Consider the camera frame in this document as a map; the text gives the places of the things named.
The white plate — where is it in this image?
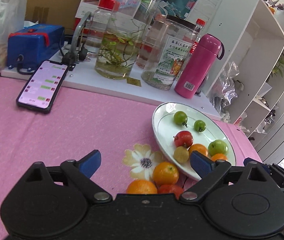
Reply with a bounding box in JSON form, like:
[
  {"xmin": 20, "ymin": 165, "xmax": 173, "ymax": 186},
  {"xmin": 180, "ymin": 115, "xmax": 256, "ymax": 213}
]
[{"xmin": 152, "ymin": 102, "xmax": 237, "ymax": 182}]

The small gold label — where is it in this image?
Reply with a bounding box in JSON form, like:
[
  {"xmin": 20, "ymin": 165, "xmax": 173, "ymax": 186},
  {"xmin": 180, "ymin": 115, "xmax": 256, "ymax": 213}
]
[{"xmin": 126, "ymin": 78, "xmax": 142, "ymax": 87}]

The clear plastic jar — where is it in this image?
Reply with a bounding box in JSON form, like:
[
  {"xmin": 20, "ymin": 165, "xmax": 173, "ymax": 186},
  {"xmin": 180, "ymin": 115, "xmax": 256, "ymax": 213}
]
[{"xmin": 135, "ymin": 14, "xmax": 167, "ymax": 69}]

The white round pot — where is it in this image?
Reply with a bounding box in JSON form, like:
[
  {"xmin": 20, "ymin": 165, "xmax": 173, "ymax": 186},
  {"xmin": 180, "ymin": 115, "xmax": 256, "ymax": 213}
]
[{"xmin": 272, "ymin": 7, "xmax": 284, "ymax": 34}]

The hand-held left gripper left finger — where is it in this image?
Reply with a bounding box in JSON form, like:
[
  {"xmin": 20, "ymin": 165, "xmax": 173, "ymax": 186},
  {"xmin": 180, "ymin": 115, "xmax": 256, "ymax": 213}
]
[{"xmin": 20, "ymin": 149, "xmax": 113, "ymax": 204}]

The pink flowered tablecloth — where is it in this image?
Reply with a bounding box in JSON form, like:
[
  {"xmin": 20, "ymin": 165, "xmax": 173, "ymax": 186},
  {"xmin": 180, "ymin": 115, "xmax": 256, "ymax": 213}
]
[{"xmin": 0, "ymin": 76, "xmax": 263, "ymax": 238}]

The white board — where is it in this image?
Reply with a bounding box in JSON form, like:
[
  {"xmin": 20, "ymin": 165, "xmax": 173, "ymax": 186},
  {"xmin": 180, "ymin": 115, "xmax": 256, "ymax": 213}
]
[{"xmin": 0, "ymin": 49, "xmax": 223, "ymax": 122}]

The white shelf unit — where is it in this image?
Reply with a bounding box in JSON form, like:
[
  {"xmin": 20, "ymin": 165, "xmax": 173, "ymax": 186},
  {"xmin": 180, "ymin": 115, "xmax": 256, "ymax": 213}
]
[{"xmin": 202, "ymin": 0, "xmax": 284, "ymax": 165}]

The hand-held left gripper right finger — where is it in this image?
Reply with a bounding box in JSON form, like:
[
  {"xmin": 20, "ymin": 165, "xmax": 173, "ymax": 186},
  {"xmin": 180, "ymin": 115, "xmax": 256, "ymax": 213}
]
[{"xmin": 179, "ymin": 150, "xmax": 275, "ymax": 204}]

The small green lime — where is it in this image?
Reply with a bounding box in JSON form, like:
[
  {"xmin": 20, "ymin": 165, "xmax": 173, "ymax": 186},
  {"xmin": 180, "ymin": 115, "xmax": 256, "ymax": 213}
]
[{"xmin": 194, "ymin": 120, "xmax": 206, "ymax": 132}]

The orange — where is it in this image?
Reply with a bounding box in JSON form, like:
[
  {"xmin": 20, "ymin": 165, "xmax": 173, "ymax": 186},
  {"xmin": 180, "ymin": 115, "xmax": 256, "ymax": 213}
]
[
  {"xmin": 126, "ymin": 179, "xmax": 158, "ymax": 195},
  {"xmin": 188, "ymin": 143, "xmax": 209, "ymax": 158},
  {"xmin": 153, "ymin": 162, "xmax": 180, "ymax": 187},
  {"xmin": 211, "ymin": 153, "xmax": 228, "ymax": 162}
]

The black smartphone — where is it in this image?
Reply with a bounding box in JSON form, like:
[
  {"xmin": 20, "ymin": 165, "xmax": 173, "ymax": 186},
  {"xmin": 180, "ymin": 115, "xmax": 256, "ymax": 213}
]
[{"xmin": 16, "ymin": 60, "xmax": 70, "ymax": 114}]

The cardboard box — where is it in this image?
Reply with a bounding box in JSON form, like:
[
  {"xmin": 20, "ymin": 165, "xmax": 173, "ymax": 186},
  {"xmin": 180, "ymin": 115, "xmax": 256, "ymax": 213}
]
[{"xmin": 23, "ymin": 0, "xmax": 91, "ymax": 34}]

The brown kiwi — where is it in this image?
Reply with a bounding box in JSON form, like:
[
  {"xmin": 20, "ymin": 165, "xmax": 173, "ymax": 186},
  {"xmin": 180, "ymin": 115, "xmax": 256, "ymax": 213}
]
[{"xmin": 173, "ymin": 146, "xmax": 190, "ymax": 164}]

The crumpled clear plastic wrap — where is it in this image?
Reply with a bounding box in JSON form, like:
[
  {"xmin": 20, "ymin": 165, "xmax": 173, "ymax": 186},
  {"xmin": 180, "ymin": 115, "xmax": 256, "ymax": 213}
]
[{"xmin": 211, "ymin": 61, "xmax": 245, "ymax": 124}]

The red apple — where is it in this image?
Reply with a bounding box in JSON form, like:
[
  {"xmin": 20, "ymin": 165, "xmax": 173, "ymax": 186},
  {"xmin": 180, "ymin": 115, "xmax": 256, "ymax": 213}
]
[
  {"xmin": 174, "ymin": 131, "xmax": 194, "ymax": 148},
  {"xmin": 157, "ymin": 184, "xmax": 184, "ymax": 199}
]

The black headset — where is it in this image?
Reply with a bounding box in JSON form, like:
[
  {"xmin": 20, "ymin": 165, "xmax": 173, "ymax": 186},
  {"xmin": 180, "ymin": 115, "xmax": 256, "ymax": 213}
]
[{"xmin": 62, "ymin": 11, "xmax": 94, "ymax": 67}]

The pink thermos bottle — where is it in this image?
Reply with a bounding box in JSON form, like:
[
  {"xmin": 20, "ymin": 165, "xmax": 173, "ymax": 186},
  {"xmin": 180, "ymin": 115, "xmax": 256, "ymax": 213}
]
[{"xmin": 174, "ymin": 33, "xmax": 225, "ymax": 99}]

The round green fruit with stem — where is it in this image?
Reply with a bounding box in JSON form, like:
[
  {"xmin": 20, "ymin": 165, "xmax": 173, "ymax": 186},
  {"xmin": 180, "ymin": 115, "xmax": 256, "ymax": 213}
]
[{"xmin": 174, "ymin": 111, "xmax": 188, "ymax": 127}]

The glass vase with plants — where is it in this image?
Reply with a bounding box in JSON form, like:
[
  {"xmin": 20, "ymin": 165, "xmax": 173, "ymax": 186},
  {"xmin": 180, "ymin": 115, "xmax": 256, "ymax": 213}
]
[{"xmin": 94, "ymin": 0, "xmax": 171, "ymax": 80}]

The clear bottle red cap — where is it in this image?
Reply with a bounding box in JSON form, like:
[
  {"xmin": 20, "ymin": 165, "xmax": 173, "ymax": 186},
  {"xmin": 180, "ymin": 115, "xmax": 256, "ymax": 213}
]
[{"xmin": 85, "ymin": 0, "xmax": 120, "ymax": 58}]

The green potted plant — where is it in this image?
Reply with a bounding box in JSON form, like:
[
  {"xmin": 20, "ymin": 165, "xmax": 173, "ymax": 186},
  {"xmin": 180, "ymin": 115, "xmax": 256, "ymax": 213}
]
[{"xmin": 269, "ymin": 54, "xmax": 284, "ymax": 80}]

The cola bottle red cap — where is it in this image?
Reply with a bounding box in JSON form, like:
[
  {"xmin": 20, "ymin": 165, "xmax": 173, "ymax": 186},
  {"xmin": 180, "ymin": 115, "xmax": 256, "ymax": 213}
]
[{"xmin": 188, "ymin": 18, "xmax": 206, "ymax": 58}]

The blue box device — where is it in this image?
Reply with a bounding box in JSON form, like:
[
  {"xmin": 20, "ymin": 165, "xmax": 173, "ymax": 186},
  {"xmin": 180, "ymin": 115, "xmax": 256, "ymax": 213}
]
[{"xmin": 6, "ymin": 24, "xmax": 66, "ymax": 70}]

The black cable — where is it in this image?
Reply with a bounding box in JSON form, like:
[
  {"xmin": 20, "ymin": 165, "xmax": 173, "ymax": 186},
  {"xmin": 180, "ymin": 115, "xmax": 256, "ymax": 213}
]
[{"xmin": 8, "ymin": 52, "xmax": 33, "ymax": 75}]

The wall poster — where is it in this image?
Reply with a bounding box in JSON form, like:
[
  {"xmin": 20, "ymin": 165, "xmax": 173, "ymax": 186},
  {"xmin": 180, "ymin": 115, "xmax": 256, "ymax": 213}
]
[{"xmin": 75, "ymin": 0, "xmax": 200, "ymax": 28}]

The labelled plastic jar black lid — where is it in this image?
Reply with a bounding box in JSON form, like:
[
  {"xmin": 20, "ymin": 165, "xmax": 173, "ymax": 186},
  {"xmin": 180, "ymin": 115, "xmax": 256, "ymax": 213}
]
[{"xmin": 141, "ymin": 15, "xmax": 197, "ymax": 90}]

